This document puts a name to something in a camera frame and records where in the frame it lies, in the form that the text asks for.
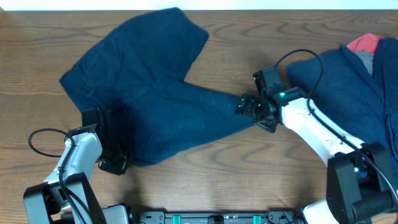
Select navy blue shorts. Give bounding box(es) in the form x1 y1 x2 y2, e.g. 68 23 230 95
60 7 252 166

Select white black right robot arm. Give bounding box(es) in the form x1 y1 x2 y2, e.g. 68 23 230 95
236 88 397 223

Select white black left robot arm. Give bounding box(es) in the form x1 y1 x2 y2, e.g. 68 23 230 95
23 110 134 223

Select navy blue clothes pile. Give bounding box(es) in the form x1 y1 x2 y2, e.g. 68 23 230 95
287 38 397 175

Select grey garment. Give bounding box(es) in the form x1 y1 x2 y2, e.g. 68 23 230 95
355 51 374 76

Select red garment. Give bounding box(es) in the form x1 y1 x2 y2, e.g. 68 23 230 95
347 33 384 54

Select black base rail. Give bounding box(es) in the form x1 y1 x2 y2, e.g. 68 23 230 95
102 203 307 224

